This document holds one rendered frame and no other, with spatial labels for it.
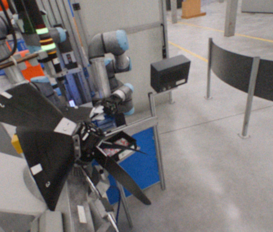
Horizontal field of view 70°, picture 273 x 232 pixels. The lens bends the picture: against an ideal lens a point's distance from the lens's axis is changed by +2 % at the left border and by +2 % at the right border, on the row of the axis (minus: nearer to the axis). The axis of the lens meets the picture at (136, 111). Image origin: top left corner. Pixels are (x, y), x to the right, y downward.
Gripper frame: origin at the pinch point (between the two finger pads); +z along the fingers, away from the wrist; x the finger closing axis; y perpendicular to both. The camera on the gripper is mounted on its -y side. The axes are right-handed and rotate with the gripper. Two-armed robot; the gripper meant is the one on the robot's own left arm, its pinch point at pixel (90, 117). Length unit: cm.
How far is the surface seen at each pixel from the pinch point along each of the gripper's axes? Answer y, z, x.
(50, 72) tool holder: 1.7, 14.8, -30.6
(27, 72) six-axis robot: -328, -162, 93
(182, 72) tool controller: 26, -68, 0
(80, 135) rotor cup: 13.5, 19.3, -8.4
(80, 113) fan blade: -6.2, 0.5, -0.8
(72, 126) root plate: 6.6, 16.8, -8.5
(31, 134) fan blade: 18.4, 37.5, -25.2
